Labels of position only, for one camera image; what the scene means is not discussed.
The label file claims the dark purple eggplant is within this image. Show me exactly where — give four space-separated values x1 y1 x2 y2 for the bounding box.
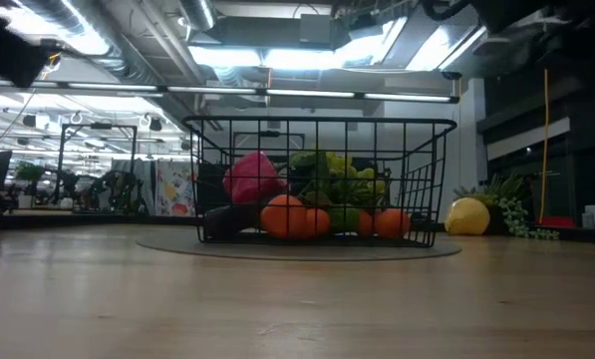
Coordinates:
202 202 266 241

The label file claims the orange tangerine cluster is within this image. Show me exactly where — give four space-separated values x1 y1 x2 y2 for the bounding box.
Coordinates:
259 193 331 241
357 207 413 239

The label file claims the black background rig frame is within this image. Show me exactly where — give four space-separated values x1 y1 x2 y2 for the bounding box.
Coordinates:
56 122 139 214

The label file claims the yellow hanging strap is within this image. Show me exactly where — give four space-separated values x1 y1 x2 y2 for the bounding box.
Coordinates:
539 68 550 225

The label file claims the green apple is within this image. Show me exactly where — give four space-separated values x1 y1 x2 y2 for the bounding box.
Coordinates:
326 204 362 234

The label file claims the red bell pepper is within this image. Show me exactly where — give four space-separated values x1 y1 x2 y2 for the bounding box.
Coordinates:
221 151 289 205

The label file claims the potted succulent plant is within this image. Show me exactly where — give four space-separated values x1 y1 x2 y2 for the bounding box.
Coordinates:
453 171 560 241

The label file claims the long LED light bar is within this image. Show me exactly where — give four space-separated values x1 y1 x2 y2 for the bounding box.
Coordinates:
0 78 460 105

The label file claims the yellow lemon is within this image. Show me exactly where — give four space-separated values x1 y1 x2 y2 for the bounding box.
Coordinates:
445 196 491 237

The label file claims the black wire basket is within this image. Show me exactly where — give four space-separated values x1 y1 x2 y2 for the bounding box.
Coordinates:
181 116 457 248

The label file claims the green grapes bunch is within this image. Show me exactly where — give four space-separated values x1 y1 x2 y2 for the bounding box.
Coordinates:
324 151 391 203

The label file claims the grey round mat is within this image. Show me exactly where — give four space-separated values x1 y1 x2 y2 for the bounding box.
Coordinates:
136 229 462 262

